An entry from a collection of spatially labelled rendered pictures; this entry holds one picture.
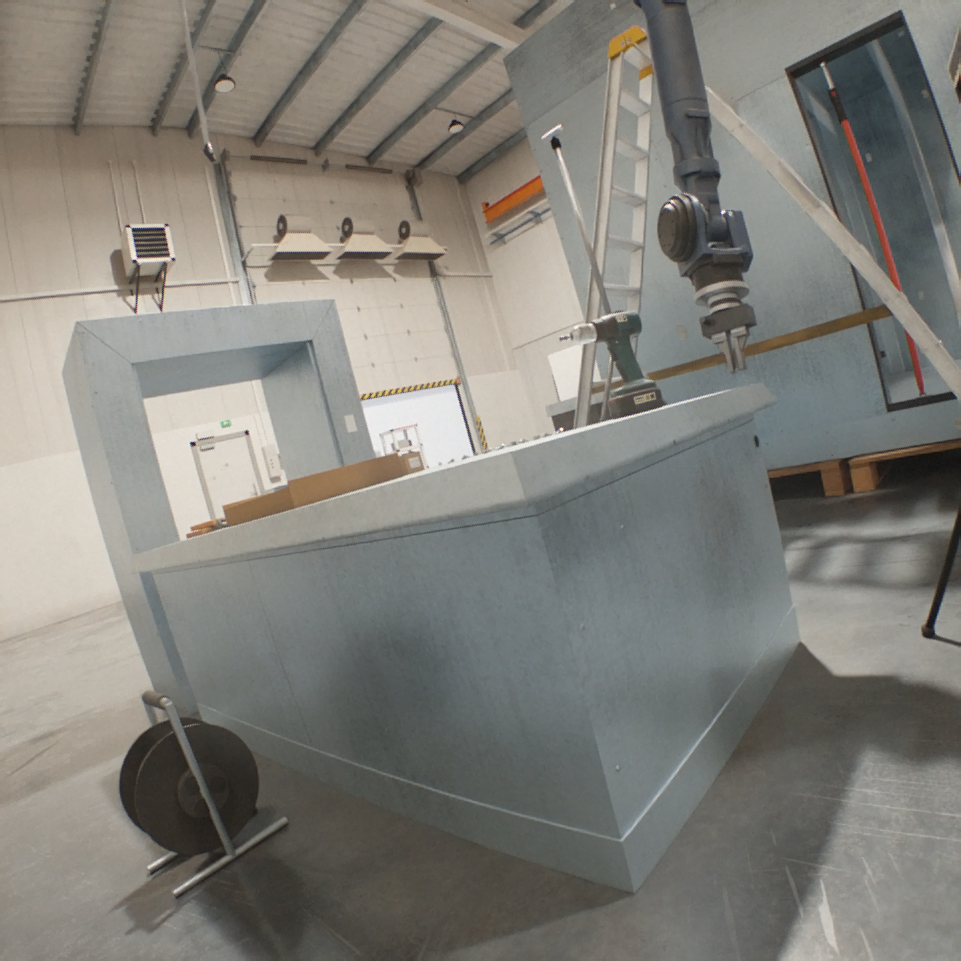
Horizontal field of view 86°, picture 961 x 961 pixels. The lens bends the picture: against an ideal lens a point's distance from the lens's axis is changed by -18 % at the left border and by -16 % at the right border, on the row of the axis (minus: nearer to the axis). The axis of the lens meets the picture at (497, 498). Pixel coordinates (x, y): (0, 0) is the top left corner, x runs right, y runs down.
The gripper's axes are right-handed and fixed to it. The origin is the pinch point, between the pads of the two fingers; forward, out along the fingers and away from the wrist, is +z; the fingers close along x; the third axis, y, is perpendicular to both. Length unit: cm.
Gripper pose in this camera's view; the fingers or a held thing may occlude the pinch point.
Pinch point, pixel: (736, 363)
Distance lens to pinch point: 155.4
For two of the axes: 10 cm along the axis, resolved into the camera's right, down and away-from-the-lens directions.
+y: -6.8, 0.6, -7.3
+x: 7.2, -1.4, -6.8
